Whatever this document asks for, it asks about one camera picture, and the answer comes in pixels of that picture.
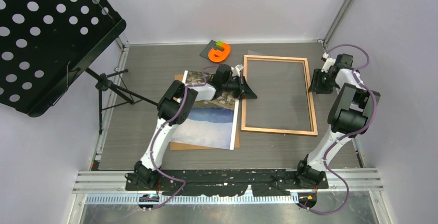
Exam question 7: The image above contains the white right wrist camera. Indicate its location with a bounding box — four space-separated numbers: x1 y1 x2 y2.
321 53 336 73

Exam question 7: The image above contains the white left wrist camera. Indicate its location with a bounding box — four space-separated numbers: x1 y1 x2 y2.
231 64 244 77

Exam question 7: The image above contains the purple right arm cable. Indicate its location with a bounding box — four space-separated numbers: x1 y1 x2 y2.
298 44 379 215

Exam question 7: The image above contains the black perforated music stand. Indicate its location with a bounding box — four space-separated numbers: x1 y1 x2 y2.
0 0 172 135

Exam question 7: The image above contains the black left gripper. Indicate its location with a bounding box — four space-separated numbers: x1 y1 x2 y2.
222 74 257 100

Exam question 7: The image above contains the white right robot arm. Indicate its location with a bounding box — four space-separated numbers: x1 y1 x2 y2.
294 53 381 188

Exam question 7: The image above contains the grey lego baseplate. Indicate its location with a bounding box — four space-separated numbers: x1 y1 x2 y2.
199 40 217 59

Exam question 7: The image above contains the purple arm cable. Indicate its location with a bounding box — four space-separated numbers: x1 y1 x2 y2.
298 44 379 215
149 66 223 211

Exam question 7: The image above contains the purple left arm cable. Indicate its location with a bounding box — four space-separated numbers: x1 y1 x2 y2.
149 66 223 211

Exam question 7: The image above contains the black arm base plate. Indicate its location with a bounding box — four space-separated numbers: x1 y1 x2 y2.
124 169 328 197

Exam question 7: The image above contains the aluminium rail with ruler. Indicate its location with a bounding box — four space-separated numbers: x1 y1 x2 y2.
73 170 384 207

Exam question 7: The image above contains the transparent acrylic sheet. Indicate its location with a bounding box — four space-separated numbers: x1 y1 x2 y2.
245 50 314 131

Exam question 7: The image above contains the landscape photo print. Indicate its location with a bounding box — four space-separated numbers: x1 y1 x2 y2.
170 70 240 151

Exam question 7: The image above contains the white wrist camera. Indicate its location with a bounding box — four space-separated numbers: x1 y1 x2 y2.
231 64 244 77
321 53 336 73

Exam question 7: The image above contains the wooden picture frame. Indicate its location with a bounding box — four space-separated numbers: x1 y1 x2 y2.
241 54 319 137

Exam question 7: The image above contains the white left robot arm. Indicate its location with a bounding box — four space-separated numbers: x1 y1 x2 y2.
126 64 257 190

